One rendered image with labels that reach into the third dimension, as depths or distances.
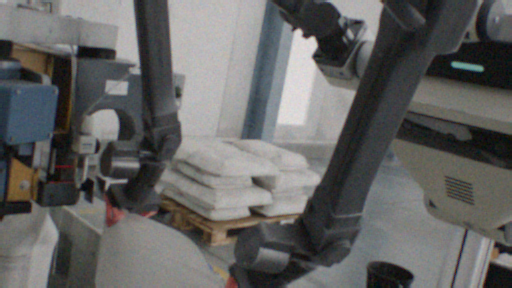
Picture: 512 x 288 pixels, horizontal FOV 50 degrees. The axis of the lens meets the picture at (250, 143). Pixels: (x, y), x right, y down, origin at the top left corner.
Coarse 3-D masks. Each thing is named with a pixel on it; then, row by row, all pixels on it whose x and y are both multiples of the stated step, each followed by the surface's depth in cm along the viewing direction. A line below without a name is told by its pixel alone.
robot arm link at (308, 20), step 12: (276, 0) 106; (288, 0) 107; (300, 0) 107; (312, 0) 106; (324, 0) 108; (288, 12) 108; (300, 12) 106; (312, 12) 108; (324, 12) 109; (336, 12) 111; (288, 24) 116; (312, 24) 109; (324, 24) 111; (312, 36) 111
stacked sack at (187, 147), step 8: (184, 144) 430; (192, 144) 433; (200, 144) 441; (208, 144) 444; (216, 144) 448; (224, 144) 459; (176, 152) 420; (184, 152) 417; (176, 160) 421; (184, 160) 414
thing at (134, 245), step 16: (128, 224) 122; (144, 224) 119; (160, 224) 117; (112, 240) 122; (128, 240) 108; (144, 240) 119; (160, 240) 117; (176, 240) 115; (112, 256) 120; (128, 256) 107; (144, 256) 103; (160, 256) 101; (176, 256) 114; (192, 256) 110; (96, 272) 129; (112, 272) 118; (128, 272) 107; (144, 272) 103; (160, 272) 101; (176, 272) 99; (192, 272) 98; (208, 272) 99
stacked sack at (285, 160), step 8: (232, 144) 483; (240, 144) 478; (248, 144) 478; (256, 144) 481; (264, 144) 488; (248, 152) 469; (256, 152) 463; (264, 152) 461; (272, 152) 462; (280, 152) 465; (288, 152) 470; (272, 160) 450; (280, 160) 450; (288, 160) 456; (296, 160) 464; (304, 160) 473; (280, 168) 448; (288, 168) 455; (296, 168) 463; (304, 168) 472
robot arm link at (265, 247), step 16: (256, 224) 77; (272, 224) 78; (288, 224) 80; (304, 224) 83; (240, 240) 79; (256, 240) 76; (272, 240) 75; (288, 240) 77; (304, 240) 80; (336, 240) 76; (240, 256) 78; (256, 256) 75; (272, 256) 77; (288, 256) 79; (320, 256) 77; (336, 256) 77; (272, 272) 79
